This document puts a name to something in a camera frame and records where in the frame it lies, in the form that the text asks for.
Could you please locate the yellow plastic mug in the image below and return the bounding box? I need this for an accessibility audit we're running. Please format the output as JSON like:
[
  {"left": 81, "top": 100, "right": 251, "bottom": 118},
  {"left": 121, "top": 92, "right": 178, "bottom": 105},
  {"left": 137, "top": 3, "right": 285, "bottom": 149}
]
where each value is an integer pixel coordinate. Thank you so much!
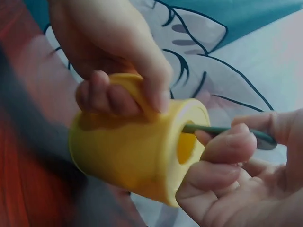
[{"left": 68, "top": 72, "right": 211, "bottom": 209}]

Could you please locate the green utensil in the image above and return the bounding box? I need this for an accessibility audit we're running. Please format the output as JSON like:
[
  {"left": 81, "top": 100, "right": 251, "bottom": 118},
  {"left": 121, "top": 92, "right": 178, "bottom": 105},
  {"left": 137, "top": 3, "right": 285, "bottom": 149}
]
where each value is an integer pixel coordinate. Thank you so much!
[{"left": 182, "top": 122, "right": 277, "bottom": 151}]

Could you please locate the person's right hand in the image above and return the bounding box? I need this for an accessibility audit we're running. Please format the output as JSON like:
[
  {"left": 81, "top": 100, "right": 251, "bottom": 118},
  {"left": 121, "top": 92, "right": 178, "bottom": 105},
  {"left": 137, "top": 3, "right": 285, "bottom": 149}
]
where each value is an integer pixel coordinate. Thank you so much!
[{"left": 177, "top": 110, "right": 303, "bottom": 227}]

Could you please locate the person's left hand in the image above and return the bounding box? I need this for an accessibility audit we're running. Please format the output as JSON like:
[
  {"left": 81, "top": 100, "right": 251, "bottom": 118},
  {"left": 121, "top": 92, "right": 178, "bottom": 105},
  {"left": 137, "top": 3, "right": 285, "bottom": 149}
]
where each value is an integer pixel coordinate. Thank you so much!
[{"left": 48, "top": 0, "right": 175, "bottom": 117}]

